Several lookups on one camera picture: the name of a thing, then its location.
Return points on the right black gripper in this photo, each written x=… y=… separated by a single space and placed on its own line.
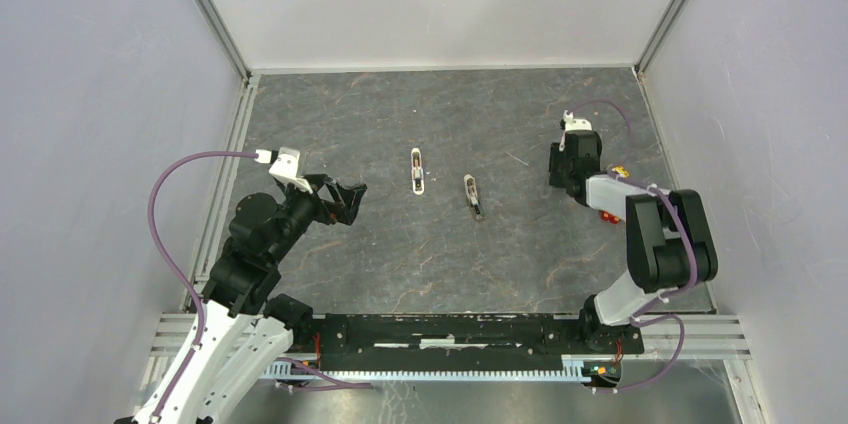
x=554 y=156

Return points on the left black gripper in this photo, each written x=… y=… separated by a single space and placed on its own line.
x=328 y=211

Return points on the white stapler top half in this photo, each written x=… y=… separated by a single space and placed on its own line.
x=417 y=171

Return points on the beige stapler base half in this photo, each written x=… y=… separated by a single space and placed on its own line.
x=472 y=198

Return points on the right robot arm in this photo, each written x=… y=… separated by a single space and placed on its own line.
x=669 y=244

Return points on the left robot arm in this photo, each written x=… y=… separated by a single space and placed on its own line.
x=240 y=326

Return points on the yellow toy block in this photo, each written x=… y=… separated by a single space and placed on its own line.
x=619 y=171

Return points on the red toy block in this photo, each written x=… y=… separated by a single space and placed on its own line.
x=608 y=217

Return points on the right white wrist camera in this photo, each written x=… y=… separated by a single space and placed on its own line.
x=569 y=123

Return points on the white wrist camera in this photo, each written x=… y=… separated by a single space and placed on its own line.
x=569 y=123
x=284 y=167

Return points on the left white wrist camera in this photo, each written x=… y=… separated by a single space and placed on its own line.
x=284 y=167

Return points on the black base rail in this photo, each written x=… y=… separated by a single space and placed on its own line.
x=457 y=342

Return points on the left aluminium frame post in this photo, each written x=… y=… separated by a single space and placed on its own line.
x=219 y=29

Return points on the aluminium frame post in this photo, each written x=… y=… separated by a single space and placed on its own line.
x=219 y=29
x=665 y=24

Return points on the right aluminium frame post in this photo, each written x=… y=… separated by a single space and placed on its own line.
x=665 y=24

